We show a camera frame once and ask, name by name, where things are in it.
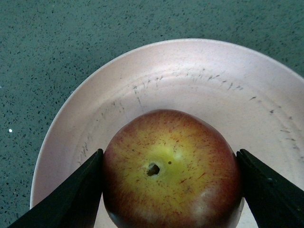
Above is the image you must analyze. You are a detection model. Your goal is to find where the red yellow apple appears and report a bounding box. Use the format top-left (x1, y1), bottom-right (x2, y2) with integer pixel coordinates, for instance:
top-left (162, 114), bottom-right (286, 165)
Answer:
top-left (102, 110), bottom-right (243, 228)

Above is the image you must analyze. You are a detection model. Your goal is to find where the pink round plate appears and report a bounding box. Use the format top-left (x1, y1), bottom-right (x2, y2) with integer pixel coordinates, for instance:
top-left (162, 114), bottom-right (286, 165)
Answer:
top-left (29, 38), bottom-right (304, 228)

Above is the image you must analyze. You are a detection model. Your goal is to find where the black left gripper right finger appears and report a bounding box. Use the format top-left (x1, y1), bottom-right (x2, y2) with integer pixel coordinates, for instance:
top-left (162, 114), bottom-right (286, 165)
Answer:
top-left (237, 149), bottom-right (304, 228)

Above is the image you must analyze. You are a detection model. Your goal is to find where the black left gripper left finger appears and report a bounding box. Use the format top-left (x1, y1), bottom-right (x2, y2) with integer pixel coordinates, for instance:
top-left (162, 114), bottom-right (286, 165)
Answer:
top-left (10, 149), bottom-right (104, 228)

